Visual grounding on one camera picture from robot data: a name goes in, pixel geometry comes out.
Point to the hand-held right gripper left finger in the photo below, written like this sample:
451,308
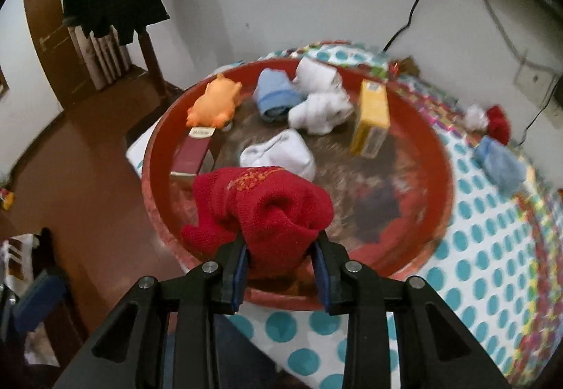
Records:
241,272

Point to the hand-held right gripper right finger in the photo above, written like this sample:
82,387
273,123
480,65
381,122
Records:
320,279

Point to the red sock gold embroidery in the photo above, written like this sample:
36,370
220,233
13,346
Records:
264,213

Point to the white sock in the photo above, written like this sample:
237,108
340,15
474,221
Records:
314,74
476,115
321,112
286,151

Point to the red plastic basin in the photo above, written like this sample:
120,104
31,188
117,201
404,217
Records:
418,178

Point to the orange toy pig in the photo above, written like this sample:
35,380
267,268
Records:
215,101

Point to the yellow box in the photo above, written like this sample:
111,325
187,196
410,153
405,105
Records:
371,112

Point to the dark blue sock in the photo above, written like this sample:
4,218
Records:
378,206

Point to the maroon box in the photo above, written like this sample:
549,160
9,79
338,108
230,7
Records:
191,154

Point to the polka dot tablecloth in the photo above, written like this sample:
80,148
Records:
484,261

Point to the light blue sock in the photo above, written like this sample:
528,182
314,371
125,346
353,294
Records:
275,94

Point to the blue cloth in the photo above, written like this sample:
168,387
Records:
37,299

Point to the fuzzy blue sock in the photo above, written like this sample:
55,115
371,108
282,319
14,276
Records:
501,164

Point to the red gold tinsel ornament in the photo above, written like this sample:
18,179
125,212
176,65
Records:
395,67

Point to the crumpled white sock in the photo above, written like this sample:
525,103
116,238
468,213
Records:
476,115

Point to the wooden chair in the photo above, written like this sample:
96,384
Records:
151,59

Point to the plain red sock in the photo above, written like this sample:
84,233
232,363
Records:
499,123

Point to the small yellow toy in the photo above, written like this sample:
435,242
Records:
6,199

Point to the wooden door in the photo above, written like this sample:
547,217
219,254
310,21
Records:
48,33

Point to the white wall outlet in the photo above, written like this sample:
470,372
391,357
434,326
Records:
534,79

